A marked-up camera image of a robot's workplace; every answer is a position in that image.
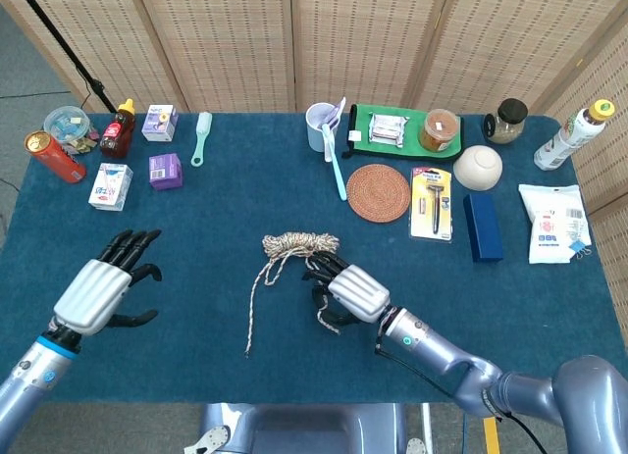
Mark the white blue milk carton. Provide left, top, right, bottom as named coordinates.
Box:
left=87, top=162, right=134, bottom=213

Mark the yellow floor tape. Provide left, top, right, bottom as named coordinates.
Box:
left=482, top=417, right=501, bottom=454

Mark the light blue cup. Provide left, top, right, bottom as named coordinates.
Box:
left=305, top=102, right=344, bottom=153

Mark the silver snack packet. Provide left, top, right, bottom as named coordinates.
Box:
left=366, top=112, right=410, bottom=149

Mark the mint green scrub brush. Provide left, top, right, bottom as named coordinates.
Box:
left=189, top=111, right=214, bottom=169

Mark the black tripod pole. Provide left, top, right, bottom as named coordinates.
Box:
left=12, top=0, right=119, bottom=115

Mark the green cloth black trim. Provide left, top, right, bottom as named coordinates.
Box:
left=340, top=103, right=465, bottom=164

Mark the glass jar black lid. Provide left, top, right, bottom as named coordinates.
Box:
left=483, top=97, right=529, bottom=145

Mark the drink bottle yellow cap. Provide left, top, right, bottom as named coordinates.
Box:
left=533, top=98, right=616, bottom=173

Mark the orange jar clear lid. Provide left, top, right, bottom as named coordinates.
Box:
left=418, top=108, right=461, bottom=154

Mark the razor in yellow package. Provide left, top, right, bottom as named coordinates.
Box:
left=409, top=167, right=454, bottom=245

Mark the round woven coaster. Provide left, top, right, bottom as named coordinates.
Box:
left=345, top=163, right=411, bottom=225

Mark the blue binder clip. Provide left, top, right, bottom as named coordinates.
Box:
left=568, top=237, right=593, bottom=260

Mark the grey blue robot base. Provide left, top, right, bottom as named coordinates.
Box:
left=198, top=402, right=408, bottom=454

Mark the dark blue long box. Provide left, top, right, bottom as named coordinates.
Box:
left=462, top=192, right=505, bottom=265

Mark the white wipes pack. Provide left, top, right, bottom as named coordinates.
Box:
left=518, top=182, right=593, bottom=266

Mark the beige braided rope bundle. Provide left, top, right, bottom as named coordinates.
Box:
left=243, top=231, right=342, bottom=360

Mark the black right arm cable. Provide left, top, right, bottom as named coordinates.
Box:
left=374, top=343, right=549, bottom=454

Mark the red drink can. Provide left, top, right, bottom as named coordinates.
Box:
left=24, top=130, right=87, bottom=184

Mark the beige upturned bowl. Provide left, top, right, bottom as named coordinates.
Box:
left=452, top=144, right=504, bottom=193

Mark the white purple toothpaste tube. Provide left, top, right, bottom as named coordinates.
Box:
left=322, top=96, right=347, bottom=164

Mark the white purple carton box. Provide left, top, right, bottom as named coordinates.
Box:
left=140, top=104, right=180, bottom=143

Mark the blue carpet table cover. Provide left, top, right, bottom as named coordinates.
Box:
left=0, top=111, right=628, bottom=405

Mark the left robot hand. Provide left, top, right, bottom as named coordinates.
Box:
left=51, top=227, right=163, bottom=337

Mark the clear plastic candy tub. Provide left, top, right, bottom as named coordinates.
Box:
left=42, top=105, right=101, bottom=157

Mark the light blue toothbrush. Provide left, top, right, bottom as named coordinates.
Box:
left=321, top=123, right=348, bottom=202

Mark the honey bottle yellow cap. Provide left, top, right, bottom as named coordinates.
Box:
left=99, top=98, right=136, bottom=160

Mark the purple small box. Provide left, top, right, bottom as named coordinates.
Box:
left=148, top=152, right=184, bottom=192

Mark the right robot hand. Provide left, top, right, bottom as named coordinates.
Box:
left=301, top=251, right=392, bottom=328

